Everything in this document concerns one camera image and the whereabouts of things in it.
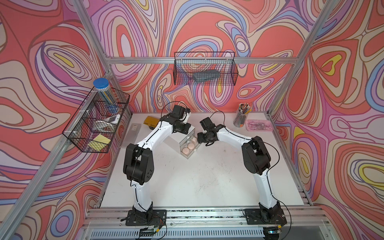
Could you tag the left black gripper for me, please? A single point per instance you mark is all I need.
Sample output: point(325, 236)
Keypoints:
point(186, 127)

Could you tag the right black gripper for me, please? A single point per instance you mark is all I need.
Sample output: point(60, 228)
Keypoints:
point(200, 139)

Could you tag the white drawer cabinet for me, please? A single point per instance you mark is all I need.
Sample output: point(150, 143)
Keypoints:
point(178, 141)

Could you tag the clear bottom drawer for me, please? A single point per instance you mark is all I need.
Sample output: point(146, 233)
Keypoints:
point(185, 145)

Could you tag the pink earphone case bottom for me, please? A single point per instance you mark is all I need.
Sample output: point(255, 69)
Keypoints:
point(186, 151)

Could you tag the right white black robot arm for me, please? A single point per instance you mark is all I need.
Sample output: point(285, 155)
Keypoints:
point(256, 158)

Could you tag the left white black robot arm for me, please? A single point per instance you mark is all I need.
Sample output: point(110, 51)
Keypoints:
point(139, 161)

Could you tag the yellow sponge block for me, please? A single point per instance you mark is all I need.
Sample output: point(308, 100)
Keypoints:
point(151, 121)

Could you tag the clear pen holder cup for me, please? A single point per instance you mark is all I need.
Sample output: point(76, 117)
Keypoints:
point(241, 114)

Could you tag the pink transparent pencil case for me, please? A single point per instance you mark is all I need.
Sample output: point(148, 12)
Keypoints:
point(259, 126)

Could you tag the dark grey item in basket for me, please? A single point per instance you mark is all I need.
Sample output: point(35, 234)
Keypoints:
point(204, 76)

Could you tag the white item in basket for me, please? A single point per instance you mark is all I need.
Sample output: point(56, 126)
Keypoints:
point(114, 119)

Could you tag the yellow sticky notes pad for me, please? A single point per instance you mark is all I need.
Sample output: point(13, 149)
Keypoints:
point(99, 143)

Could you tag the blue lid pencil tube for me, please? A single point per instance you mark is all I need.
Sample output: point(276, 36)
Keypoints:
point(105, 92)

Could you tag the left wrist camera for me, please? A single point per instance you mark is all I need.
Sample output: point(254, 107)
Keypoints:
point(180, 113)

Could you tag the black wire basket back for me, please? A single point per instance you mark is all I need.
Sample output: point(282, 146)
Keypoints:
point(187, 63)

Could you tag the black wire basket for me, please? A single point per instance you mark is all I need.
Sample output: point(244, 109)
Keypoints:
point(90, 121)
point(187, 63)

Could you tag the black wire basket left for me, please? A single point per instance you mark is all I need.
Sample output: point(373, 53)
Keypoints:
point(90, 121)

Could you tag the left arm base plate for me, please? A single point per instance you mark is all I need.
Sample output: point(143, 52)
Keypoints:
point(151, 218)

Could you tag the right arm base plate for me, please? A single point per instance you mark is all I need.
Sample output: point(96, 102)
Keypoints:
point(275, 217)

